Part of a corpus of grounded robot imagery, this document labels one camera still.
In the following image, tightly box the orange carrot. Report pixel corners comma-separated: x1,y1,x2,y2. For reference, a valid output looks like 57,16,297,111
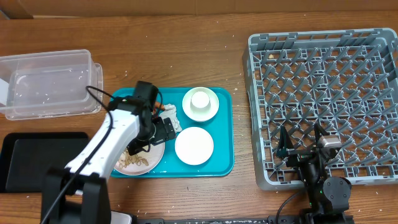
155,101,165,111

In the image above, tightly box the rice and peanuts food waste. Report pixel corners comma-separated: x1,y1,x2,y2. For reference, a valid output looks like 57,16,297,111
118,149,149,169

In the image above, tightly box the teal plastic serving tray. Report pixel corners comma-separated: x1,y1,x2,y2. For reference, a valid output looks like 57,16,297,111
111,87,234,178

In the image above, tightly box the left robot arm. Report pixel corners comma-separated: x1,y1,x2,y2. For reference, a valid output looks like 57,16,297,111
40,81,176,224

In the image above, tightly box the white tissue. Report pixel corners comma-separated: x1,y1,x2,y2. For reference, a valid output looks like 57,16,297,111
160,104,182,133

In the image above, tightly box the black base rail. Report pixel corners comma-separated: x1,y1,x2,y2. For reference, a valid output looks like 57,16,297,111
111,211,355,224

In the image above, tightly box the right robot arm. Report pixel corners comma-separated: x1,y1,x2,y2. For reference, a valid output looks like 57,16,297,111
274,123,354,224

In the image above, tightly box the grey dishwasher rack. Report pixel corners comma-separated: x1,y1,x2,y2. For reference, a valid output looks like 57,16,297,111
243,28,397,190

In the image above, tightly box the white upside-down cup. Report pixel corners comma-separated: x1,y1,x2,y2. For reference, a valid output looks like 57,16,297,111
191,91,210,110

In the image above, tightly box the clear plastic waste bin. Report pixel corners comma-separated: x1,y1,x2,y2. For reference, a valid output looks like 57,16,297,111
1,49,103,121

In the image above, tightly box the black plastic tray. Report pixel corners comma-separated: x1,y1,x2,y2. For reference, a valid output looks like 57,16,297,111
1,132,89,193

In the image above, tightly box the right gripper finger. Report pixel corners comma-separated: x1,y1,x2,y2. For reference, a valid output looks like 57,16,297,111
276,126,294,158
314,123,326,146

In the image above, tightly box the small white plate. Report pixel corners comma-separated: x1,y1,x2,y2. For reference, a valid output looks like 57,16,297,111
175,127,214,166

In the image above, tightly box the white saucer bowl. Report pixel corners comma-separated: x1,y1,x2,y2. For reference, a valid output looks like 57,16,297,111
182,87,220,122

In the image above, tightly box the large white plate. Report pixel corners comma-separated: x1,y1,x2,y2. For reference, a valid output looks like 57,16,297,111
114,143,165,176

